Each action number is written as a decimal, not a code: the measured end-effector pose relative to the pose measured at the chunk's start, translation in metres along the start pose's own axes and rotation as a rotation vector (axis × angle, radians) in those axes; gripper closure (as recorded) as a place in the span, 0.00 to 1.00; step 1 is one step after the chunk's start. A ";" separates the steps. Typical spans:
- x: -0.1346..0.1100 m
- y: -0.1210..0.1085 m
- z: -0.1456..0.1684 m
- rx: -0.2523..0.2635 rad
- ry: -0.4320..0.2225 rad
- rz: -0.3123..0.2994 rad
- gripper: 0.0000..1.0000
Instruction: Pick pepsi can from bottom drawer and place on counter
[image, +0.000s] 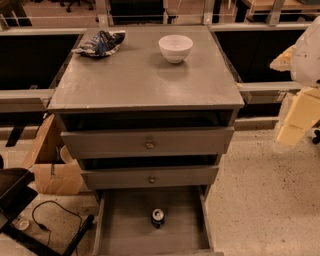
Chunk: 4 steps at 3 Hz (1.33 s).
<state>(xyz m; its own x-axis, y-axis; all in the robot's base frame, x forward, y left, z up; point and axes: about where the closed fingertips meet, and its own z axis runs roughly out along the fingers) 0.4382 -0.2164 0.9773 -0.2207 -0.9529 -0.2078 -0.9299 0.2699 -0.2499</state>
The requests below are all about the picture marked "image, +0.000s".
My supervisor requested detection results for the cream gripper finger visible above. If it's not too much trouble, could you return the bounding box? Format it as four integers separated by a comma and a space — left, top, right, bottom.
270, 46, 294, 72
272, 87, 320, 153

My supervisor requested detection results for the blue pepsi can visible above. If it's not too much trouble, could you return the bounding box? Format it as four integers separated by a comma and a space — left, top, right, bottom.
151, 208, 165, 229

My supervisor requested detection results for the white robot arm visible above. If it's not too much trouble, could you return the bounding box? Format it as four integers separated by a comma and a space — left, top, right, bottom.
270, 17, 320, 153

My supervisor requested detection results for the grey top drawer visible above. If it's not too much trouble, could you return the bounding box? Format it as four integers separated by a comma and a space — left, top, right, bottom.
61, 127, 234, 159

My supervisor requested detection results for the grey drawer cabinet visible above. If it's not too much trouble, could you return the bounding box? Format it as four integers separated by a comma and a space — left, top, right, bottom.
47, 25, 245, 201

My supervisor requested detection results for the brass top drawer knob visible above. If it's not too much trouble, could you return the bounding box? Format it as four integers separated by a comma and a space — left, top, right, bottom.
145, 141, 155, 149

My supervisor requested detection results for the brass drawer knob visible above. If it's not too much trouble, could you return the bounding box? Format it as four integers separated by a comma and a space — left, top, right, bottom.
145, 141, 155, 149
149, 176, 156, 184

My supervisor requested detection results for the brass middle drawer knob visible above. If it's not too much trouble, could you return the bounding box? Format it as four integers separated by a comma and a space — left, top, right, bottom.
149, 176, 156, 184

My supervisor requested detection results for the grey middle drawer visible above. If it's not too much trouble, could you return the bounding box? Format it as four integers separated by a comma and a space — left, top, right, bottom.
81, 165, 219, 190

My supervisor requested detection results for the grey open bottom drawer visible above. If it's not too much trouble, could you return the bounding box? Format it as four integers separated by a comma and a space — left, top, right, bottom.
92, 185, 225, 256

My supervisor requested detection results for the black caster wheel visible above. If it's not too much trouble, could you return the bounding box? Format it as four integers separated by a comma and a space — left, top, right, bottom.
312, 130, 320, 144

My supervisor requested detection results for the white ceramic bowl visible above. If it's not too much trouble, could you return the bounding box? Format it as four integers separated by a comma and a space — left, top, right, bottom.
158, 35, 193, 64

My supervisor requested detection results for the crumpled blue chip bag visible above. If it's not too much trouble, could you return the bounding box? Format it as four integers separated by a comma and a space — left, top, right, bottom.
72, 30, 126, 57

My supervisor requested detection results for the black office chair base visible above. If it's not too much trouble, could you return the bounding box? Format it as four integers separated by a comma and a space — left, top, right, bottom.
58, 0, 94, 13

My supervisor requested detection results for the white cup in box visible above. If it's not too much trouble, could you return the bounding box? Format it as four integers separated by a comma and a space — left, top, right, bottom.
60, 146, 73, 164

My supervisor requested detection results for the brown cardboard box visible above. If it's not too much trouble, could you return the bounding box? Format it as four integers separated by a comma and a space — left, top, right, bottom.
22, 115, 87, 195

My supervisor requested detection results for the small round floor disc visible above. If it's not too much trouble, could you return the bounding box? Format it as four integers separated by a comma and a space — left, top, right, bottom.
16, 219, 30, 231

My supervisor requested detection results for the black cable on floor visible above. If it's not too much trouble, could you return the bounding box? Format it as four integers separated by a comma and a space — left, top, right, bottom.
31, 200, 83, 248

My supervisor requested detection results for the black chair frame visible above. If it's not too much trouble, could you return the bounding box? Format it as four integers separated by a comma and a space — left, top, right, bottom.
0, 154, 95, 256

